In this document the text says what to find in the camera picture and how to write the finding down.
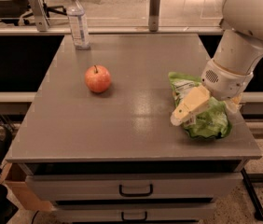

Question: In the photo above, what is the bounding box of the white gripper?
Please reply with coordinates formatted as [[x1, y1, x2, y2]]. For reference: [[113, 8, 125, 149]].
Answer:
[[171, 60, 253, 126]]

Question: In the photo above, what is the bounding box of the green rice chip bag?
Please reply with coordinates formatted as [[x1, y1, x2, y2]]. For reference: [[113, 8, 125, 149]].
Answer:
[[168, 72, 232, 139]]

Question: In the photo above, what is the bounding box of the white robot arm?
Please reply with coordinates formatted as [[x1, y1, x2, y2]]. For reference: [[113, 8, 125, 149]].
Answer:
[[171, 0, 263, 126]]

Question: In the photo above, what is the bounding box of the clear plastic water bottle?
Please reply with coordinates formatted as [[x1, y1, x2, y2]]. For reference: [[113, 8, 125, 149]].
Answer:
[[66, 0, 90, 49]]

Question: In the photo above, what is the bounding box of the red apple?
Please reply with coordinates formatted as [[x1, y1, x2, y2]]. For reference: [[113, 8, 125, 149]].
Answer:
[[84, 64, 111, 93]]

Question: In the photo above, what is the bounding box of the black table leg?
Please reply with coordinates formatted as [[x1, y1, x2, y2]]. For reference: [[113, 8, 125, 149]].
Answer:
[[241, 169, 263, 221]]

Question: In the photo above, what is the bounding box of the grey bottom drawer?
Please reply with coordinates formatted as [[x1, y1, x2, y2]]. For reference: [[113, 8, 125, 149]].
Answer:
[[54, 203, 215, 223]]

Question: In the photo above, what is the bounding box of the grey drawer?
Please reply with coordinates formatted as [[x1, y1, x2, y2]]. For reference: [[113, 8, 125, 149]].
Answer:
[[54, 203, 215, 223], [26, 173, 242, 202]]

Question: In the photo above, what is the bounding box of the grey top drawer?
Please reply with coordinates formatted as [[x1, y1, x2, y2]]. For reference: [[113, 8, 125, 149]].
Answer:
[[26, 173, 242, 202]]

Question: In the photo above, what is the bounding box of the brown cardboard box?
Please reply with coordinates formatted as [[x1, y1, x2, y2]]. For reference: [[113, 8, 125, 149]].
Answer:
[[0, 163, 52, 212]]

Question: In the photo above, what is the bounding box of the middle grey metal bracket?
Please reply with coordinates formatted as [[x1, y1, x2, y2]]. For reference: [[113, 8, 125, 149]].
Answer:
[[148, 0, 160, 32]]

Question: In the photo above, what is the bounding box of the grey metal bracket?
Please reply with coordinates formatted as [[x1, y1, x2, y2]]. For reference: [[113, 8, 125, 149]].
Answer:
[[28, 0, 49, 32], [148, 0, 160, 32]]

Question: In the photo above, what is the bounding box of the black top drawer handle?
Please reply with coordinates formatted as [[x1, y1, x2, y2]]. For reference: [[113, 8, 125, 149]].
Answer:
[[118, 184, 154, 198]]

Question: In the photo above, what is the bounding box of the black drawer handle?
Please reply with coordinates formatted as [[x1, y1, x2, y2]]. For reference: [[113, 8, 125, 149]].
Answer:
[[118, 184, 154, 198], [120, 211, 148, 222]]

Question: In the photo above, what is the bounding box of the black bottom drawer handle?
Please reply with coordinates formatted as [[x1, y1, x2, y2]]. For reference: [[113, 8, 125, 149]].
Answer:
[[120, 211, 148, 222]]

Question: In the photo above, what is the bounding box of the left grey metal bracket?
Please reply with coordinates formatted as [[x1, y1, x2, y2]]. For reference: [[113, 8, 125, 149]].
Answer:
[[28, 0, 49, 32]]

